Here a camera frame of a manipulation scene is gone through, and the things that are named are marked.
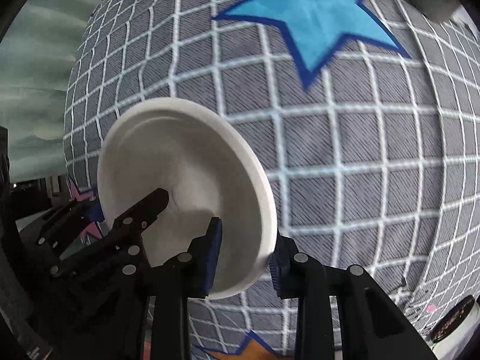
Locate white shallow plate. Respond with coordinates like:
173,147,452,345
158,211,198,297
97,97,278,299

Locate round black lidded container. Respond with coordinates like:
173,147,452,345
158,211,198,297
429,295,477,344

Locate grey checkered tablecloth with stars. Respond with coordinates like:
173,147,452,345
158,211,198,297
62,0,480,360

